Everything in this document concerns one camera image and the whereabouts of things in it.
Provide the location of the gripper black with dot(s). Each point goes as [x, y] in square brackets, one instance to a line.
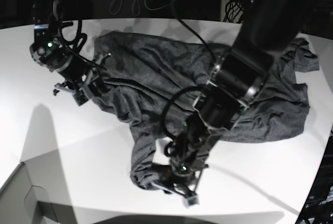
[81, 79]
[169, 182]

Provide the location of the dark grey t-shirt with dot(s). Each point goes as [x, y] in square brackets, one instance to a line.
[142, 72]

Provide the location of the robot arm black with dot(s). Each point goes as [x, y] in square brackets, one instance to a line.
[236, 79]
[51, 50]

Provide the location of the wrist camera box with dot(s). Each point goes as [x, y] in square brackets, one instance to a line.
[190, 200]
[80, 98]

